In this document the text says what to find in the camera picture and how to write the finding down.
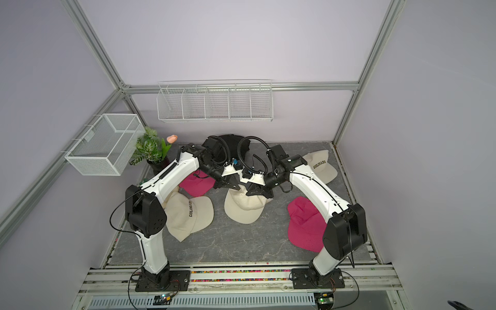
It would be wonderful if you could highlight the cream cap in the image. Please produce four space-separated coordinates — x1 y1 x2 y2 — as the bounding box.
224 185 272 224
303 150 338 184
162 190 214 242

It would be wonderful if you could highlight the black cap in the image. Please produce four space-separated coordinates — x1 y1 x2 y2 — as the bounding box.
202 134 251 164

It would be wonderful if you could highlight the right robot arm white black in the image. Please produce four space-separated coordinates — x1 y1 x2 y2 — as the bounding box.
236 136 368 277

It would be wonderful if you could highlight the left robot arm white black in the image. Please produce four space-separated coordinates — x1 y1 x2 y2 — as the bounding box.
122 136 240 289

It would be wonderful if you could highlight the pink cap left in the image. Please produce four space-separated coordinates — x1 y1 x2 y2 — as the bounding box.
179 170 215 197

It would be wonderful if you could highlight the pink cap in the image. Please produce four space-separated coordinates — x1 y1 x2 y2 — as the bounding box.
288 196 326 253
179 170 215 197

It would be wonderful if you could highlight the pink cap right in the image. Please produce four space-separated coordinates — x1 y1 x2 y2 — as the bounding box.
288 196 326 253

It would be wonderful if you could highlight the pink tulip flower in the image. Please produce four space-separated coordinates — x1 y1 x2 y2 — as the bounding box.
167 135 178 144

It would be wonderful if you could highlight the black plant pot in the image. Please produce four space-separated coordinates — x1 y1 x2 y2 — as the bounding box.
147 157 171 176

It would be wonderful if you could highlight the green artificial plant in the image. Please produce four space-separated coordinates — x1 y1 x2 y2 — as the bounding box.
129 127 173 165

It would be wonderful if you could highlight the green circuit board right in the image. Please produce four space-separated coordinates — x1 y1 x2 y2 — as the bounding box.
314 293 335 308

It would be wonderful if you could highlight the green circuit board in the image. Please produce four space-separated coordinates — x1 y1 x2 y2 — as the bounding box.
153 294 172 306
314 293 335 308

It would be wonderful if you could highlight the green circuit board left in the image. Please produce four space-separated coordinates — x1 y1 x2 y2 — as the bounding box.
153 294 172 306

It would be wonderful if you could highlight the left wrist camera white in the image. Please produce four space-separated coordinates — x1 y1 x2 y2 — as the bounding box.
222 162 244 177

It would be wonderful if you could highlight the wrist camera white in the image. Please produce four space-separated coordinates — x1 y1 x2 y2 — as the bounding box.
239 169 266 186
222 162 244 177

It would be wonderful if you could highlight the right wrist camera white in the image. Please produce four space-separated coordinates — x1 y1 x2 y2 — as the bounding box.
239 169 266 186

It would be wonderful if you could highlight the long white wire shelf basket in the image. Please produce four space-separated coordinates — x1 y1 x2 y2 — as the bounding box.
156 80 274 123

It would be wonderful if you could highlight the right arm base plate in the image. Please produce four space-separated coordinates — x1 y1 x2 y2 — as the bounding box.
289 268 345 291

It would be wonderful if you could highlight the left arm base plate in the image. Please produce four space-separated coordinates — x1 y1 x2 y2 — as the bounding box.
134 269 191 292

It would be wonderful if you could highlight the white slotted cable duct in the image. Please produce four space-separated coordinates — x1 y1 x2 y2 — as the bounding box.
85 293 316 309

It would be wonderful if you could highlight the white wire cube basket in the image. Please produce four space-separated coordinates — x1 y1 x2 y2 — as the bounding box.
65 114 145 176

